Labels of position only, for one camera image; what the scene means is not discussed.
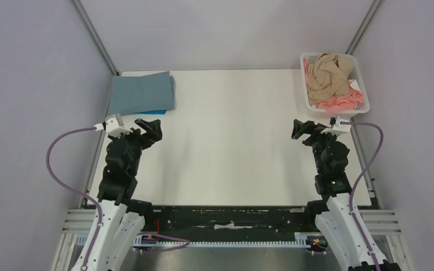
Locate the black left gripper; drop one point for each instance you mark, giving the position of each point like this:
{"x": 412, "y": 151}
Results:
{"x": 152, "y": 127}

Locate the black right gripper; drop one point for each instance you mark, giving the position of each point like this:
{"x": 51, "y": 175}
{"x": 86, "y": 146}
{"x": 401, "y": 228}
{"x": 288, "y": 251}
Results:
{"x": 312, "y": 134}

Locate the beige t shirt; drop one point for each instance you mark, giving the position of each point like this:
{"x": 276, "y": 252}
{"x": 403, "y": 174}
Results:
{"x": 328, "y": 77}

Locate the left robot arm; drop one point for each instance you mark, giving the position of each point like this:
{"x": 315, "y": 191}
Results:
{"x": 118, "y": 216}

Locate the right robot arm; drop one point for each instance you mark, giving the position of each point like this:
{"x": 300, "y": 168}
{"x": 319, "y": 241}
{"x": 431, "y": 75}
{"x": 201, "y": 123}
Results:
{"x": 336, "y": 215}

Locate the white plastic basket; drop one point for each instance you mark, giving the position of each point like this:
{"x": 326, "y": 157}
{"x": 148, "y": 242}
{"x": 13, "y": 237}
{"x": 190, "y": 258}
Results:
{"x": 355, "y": 74}

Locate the folded grey-blue t shirt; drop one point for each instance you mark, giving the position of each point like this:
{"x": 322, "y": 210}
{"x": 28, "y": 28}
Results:
{"x": 135, "y": 94}

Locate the pink t shirt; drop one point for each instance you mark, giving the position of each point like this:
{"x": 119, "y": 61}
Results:
{"x": 336, "y": 104}

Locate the white garment in basket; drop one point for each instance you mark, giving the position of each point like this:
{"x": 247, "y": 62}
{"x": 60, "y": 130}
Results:
{"x": 354, "y": 85}

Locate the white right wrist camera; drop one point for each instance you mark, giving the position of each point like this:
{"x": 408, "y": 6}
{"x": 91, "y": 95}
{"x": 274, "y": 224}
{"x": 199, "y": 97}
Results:
{"x": 337, "y": 126}

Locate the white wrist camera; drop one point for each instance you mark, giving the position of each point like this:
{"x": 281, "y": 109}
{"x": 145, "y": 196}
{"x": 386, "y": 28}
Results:
{"x": 337, "y": 126}
{"x": 113, "y": 126}

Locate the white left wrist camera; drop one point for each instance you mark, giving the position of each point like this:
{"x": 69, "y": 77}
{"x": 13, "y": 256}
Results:
{"x": 113, "y": 126}

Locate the right aluminium frame rail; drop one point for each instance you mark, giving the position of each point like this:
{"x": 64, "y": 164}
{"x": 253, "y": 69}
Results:
{"x": 365, "y": 23}

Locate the aluminium frame rail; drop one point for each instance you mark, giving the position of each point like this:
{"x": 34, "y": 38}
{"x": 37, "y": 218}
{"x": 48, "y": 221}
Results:
{"x": 85, "y": 18}
{"x": 365, "y": 23}

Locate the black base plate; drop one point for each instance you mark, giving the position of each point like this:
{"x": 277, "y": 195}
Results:
{"x": 229, "y": 223}

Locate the white slotted cable duct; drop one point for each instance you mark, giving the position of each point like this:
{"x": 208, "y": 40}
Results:
{"x": 172, "y": 243}

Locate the left aluminium frame rail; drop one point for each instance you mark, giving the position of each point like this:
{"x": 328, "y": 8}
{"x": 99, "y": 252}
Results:
{"x": 85, "y": 18}

